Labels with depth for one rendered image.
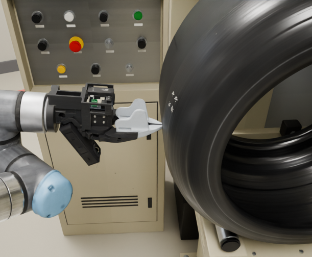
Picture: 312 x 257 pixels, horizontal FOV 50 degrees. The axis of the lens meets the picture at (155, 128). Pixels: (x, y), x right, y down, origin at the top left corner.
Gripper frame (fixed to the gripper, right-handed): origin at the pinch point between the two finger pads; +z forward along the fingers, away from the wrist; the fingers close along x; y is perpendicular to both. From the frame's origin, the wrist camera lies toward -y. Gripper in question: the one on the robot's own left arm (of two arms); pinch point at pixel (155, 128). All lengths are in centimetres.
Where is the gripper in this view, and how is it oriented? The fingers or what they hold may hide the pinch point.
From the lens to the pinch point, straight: 65.4
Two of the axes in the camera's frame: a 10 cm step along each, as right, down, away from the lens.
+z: 9.9, 0.6, 1.1
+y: 1.1, -8.0, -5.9
